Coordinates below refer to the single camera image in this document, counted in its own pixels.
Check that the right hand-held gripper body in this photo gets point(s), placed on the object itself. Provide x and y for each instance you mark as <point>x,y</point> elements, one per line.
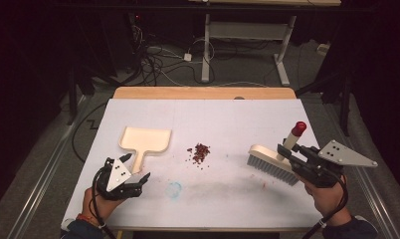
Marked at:
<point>320,169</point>

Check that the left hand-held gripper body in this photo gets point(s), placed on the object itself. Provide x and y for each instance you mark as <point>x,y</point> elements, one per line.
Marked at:
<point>118,176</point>

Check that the cream brush with red cap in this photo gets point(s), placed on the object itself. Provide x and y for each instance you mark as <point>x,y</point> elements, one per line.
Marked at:
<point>267,157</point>

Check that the cream plastic dustpan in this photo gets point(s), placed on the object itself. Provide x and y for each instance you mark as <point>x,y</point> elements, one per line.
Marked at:
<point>145,139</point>

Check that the pile of red crumbs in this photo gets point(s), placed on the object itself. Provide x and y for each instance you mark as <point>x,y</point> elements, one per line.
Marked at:
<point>200,152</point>

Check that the person's right hand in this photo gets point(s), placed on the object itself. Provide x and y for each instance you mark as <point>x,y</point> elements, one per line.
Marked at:
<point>329,200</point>

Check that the person's left hand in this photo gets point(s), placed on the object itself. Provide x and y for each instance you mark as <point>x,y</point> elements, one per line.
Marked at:
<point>95,207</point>

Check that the red wristband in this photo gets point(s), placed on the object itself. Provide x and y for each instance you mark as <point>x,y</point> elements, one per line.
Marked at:
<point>87,219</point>

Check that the black tripod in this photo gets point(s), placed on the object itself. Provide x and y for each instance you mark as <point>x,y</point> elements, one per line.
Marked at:
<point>345,99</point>

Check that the white table mat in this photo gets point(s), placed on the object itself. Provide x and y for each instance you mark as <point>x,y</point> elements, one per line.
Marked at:
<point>221,126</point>

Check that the black stand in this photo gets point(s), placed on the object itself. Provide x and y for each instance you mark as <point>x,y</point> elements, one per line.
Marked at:
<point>72,99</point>

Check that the wooden table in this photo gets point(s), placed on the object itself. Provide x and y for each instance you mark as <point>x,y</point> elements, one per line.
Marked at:
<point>204,93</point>

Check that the small white box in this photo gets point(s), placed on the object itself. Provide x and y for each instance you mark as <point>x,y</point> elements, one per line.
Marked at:
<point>323,49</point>

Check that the white power adapter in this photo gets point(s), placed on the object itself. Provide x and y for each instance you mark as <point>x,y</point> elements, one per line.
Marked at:
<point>187,57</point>

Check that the metal floor rail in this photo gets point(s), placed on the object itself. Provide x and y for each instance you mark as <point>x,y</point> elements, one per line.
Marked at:
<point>373,195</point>
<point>39,189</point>

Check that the white desk with metal frame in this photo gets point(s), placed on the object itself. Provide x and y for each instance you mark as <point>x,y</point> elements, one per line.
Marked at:
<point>206,49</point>

